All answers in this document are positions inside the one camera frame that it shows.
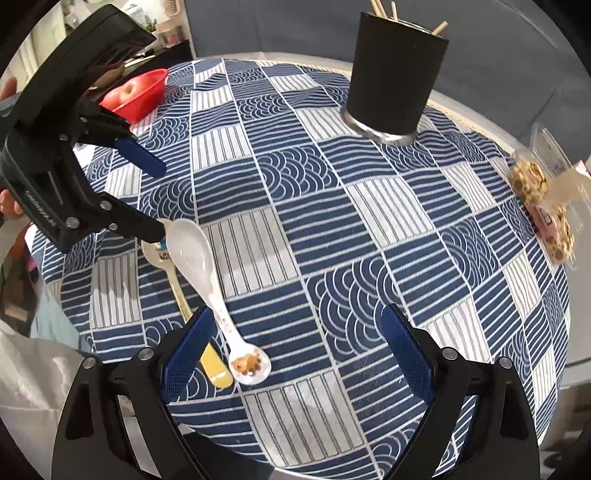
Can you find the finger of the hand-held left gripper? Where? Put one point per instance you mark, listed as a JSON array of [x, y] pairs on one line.
[[134, 224], [141, 154]]

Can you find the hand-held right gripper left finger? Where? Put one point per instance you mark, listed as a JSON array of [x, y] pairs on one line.
[[184, 355]]

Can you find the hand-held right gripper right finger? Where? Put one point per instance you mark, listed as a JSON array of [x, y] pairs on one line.
[[406, 350]]

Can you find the white spoon with dog print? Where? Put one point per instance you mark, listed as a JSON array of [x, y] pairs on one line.
[[189, 249]]

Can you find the black utensil holder cup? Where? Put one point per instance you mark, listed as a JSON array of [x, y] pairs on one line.
[[392, 78]]

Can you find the person's left forearm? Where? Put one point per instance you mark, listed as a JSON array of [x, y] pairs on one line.
[[7, 240]]

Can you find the person's left hand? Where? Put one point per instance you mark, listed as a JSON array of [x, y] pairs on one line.
[[10, 203]]

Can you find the red plastic basket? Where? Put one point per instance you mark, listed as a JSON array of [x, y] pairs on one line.
[[147, 99]]

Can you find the red apple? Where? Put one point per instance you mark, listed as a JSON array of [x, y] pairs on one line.
[[128, 92]]

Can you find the dark side table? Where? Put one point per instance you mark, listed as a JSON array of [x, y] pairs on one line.
[[171, 53]]

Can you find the person's light blue trousers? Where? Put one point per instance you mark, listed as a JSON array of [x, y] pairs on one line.
[[48, 318]]

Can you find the person's white garment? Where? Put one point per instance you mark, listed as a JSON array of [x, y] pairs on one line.
[[32, 378]]

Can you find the blue white patterned tablecloth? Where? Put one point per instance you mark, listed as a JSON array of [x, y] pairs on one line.
[[323, 207]]

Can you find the pile of paw shaped cookies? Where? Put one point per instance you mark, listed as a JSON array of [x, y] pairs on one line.
[[531, 180]]

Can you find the clear plastic cookie box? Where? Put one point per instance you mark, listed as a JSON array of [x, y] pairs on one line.
[[545, 147]]

